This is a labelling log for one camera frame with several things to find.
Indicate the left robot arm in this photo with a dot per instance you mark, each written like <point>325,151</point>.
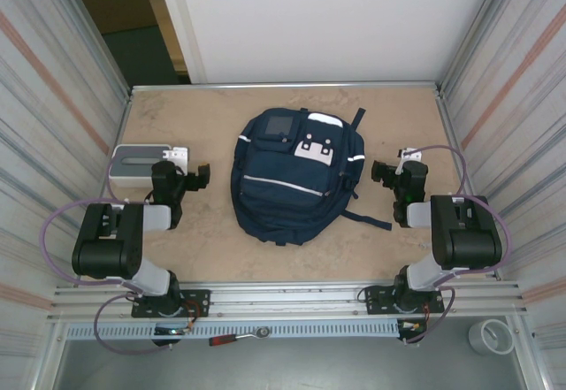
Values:
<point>106,239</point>

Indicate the white grey tissue box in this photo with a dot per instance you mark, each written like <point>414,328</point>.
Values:
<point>132,175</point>

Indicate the aluminium mounting rail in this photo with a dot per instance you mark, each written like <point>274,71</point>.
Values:
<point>287,295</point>

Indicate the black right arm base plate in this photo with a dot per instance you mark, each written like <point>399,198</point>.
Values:
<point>376,301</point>

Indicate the aluminium table edge rail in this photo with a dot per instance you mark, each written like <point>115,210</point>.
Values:
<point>199,87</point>

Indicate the small circuit board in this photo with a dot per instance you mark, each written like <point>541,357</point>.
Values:
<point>170,331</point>

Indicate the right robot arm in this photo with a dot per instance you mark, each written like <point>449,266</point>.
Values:
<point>468,235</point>

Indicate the navy blue backpack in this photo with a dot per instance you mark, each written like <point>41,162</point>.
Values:
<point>283,186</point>

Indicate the grey tape roll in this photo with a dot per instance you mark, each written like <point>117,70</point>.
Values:
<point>475,337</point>

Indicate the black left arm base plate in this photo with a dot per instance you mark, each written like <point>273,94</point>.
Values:
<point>199,297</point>

